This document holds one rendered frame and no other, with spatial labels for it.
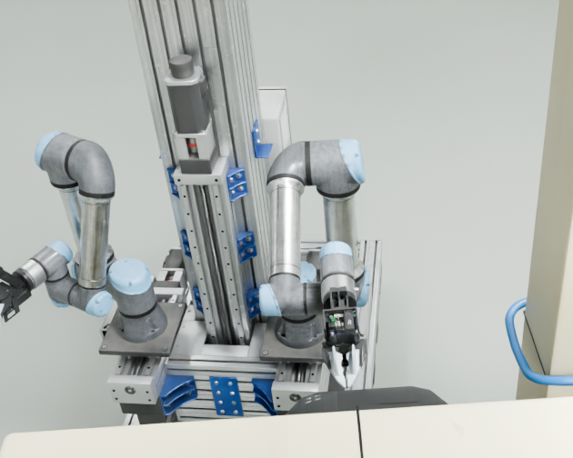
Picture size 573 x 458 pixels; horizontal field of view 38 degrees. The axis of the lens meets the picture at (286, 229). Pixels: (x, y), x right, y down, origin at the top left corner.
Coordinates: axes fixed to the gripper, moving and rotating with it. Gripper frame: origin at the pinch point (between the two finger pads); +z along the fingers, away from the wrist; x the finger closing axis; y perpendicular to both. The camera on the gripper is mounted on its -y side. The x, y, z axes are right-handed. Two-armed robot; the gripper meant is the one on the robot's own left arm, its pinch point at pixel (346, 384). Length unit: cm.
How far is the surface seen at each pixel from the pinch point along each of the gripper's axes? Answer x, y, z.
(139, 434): -21, 64, 49
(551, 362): 26, 52, 35
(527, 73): 125, -167, -336
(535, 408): 20, 63, 49
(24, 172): -176, -152, -270
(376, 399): 4.9, 24.7, 20.6
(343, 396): -0.3, 23.3, 18.7
